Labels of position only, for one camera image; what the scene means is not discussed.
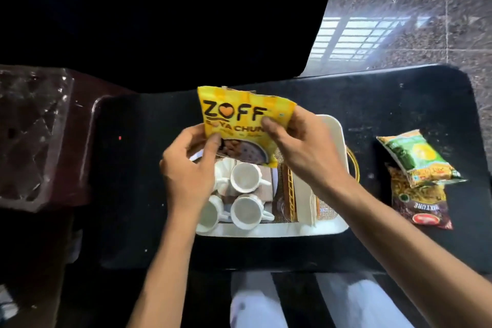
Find person's right hand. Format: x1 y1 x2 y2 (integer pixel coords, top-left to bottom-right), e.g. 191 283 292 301
261 106 351 194

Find person's left hand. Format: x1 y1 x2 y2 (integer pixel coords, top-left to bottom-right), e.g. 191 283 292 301
159 123 222 212

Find person's right forearm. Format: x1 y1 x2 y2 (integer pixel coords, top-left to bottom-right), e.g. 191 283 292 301
311 176 492 328

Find person's left forearm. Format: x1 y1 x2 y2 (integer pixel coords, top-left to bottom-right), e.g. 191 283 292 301
127 205 206 328

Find white cup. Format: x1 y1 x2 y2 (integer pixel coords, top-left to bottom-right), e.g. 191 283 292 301
230 194 275 231
197 195 230 234
214 158 236 197
230 162 272 194

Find white rectangular tray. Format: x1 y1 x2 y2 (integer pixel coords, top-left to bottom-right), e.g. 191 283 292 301
191 114 350 238

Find green and yellow snack packet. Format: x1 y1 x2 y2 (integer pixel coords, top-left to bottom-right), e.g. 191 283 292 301
376 129 467 189

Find brown mixture snack packet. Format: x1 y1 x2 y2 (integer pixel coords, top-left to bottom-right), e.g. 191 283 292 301
385 164 454 231

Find person's legs in white trousers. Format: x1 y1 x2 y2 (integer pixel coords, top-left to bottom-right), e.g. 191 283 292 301
229 271 416 328

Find clear plastic packaging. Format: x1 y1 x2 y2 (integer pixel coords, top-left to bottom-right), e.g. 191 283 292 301
0 64 75 213

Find gold wire rack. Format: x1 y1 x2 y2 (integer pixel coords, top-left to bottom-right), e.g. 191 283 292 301
282 146 361 222

